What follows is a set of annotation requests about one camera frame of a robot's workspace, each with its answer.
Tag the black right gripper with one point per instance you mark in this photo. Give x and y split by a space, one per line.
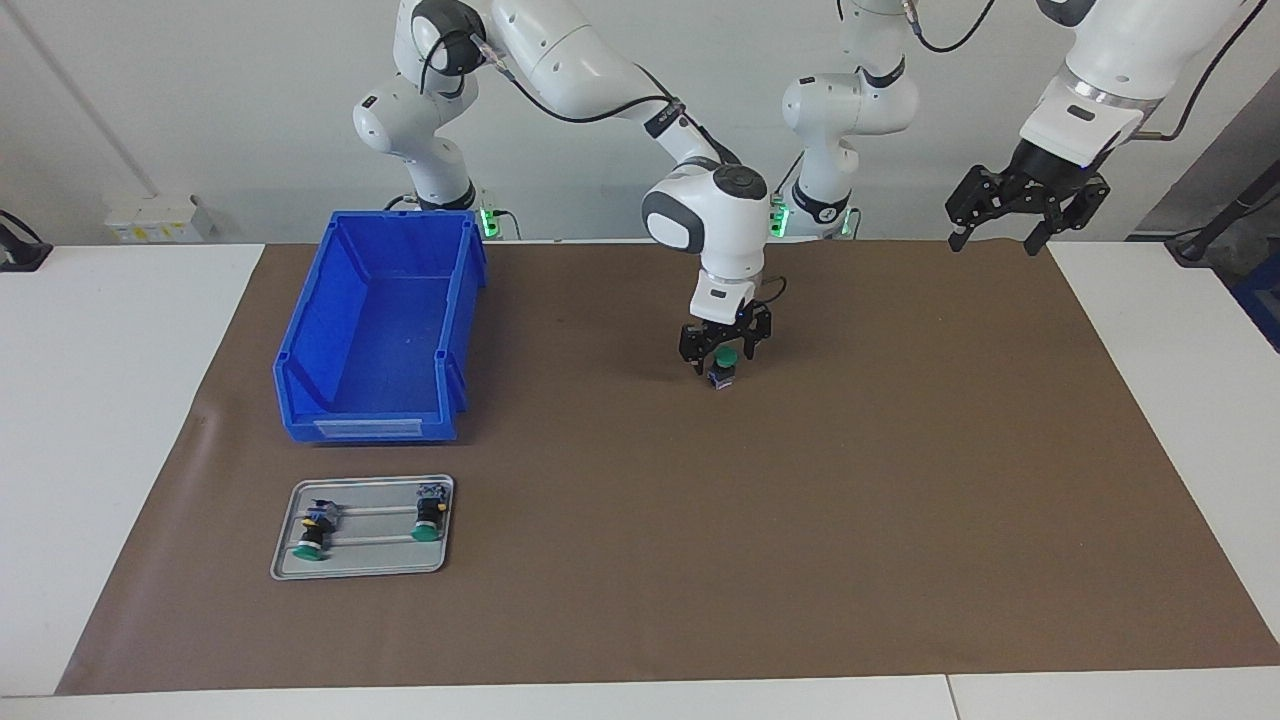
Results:
730 330

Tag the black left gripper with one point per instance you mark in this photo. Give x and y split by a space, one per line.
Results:
1050 172

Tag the green push button switch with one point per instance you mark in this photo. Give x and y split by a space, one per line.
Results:
723 372

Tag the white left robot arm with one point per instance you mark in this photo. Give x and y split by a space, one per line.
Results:
1120 60

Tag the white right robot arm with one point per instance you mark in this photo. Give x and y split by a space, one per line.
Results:
560 50

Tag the green button with white block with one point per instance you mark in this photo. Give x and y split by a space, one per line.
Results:
429 515

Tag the green button with yellow-blue block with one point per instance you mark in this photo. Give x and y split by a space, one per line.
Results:
315 530

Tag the brown table mat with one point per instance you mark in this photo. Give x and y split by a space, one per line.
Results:
750 520

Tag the black stand pole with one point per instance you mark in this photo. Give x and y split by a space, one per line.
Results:
1215 225

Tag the blue crate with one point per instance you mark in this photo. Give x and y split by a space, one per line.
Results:
1262 300

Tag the blue plastic storage bin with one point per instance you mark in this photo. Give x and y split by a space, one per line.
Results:
380 340

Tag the grey metal tray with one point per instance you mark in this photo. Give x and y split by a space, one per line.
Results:
380 562

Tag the white power strip box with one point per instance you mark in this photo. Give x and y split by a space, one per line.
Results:
150 220

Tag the black clamp mount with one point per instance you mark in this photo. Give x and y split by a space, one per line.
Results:
25 255

